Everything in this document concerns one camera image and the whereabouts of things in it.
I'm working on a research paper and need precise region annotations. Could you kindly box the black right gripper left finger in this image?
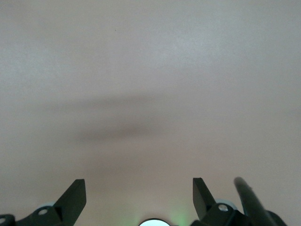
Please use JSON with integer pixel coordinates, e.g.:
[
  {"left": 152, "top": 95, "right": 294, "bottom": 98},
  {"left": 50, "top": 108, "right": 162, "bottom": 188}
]
[{"left": 14, "top": 178, "right": 87, "bottom": 226}]

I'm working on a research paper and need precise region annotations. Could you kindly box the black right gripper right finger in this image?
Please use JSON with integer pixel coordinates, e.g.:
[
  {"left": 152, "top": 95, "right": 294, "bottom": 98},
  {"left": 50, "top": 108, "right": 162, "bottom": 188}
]
[{"left": 190, "top": 177, "right": 253, "bottom": 226}]

